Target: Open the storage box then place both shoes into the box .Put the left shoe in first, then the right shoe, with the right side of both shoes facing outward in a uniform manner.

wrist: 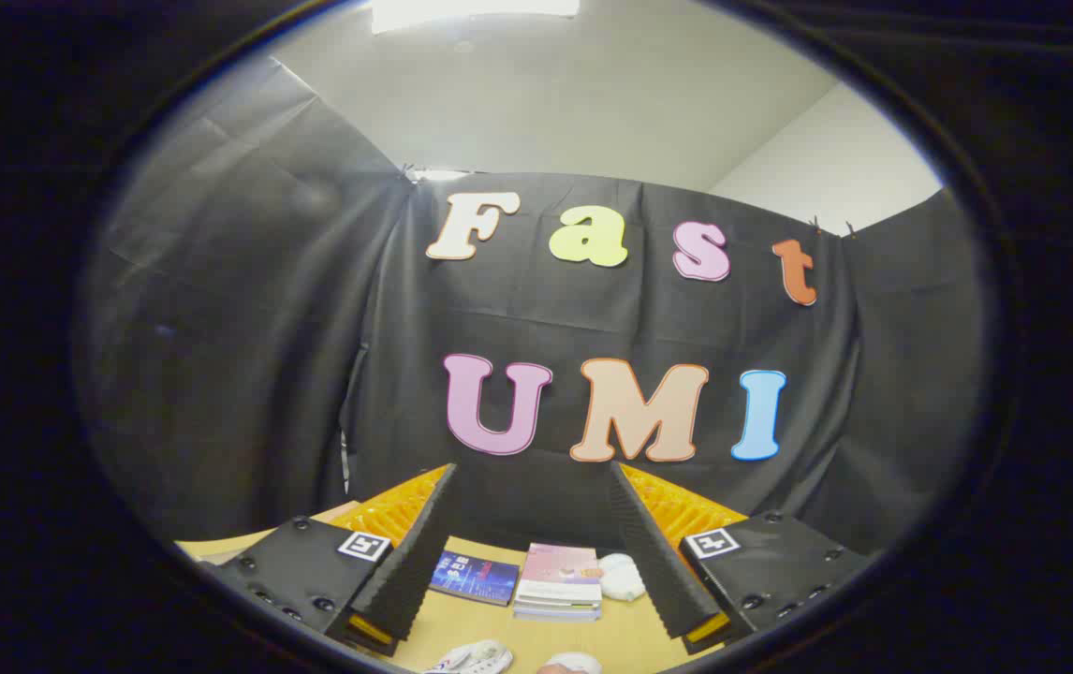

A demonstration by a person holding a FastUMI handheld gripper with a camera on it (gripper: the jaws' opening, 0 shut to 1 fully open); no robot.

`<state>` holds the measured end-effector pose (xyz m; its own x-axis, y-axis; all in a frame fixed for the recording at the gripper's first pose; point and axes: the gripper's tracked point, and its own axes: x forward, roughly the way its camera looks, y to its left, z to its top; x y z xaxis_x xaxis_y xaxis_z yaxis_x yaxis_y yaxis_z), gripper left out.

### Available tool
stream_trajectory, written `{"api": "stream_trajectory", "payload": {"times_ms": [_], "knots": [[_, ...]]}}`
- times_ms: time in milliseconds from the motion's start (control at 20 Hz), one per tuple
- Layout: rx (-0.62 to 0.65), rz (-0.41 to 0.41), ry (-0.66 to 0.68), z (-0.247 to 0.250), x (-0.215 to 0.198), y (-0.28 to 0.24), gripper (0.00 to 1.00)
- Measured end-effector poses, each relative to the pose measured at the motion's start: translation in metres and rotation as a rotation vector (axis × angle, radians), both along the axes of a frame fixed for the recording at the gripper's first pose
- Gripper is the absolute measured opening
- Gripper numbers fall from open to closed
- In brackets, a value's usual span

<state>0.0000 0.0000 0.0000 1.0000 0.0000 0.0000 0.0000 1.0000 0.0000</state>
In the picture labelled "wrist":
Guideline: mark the white cover book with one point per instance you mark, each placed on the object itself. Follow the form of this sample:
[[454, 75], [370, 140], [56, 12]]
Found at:
[[555, 606]]

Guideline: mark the ceiling light panel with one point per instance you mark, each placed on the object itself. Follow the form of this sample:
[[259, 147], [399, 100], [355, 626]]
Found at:
[[471, 9]]

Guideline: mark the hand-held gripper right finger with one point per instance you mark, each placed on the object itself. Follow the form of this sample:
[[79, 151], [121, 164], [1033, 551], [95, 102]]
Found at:
[[658, 571]]

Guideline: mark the white textured ball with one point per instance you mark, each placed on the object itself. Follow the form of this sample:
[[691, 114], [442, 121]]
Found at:
[[621, 578]]

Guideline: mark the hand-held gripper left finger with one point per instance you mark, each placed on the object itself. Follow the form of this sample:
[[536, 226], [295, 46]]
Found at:
[[415, 562]]

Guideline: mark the white canvas shoe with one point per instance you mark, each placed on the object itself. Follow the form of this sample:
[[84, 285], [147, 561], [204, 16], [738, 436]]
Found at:
[[572, 665], [476, 658]]

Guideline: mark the pink cover book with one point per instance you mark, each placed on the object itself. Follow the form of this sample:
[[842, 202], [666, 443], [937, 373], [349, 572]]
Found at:
[[560, 566]]

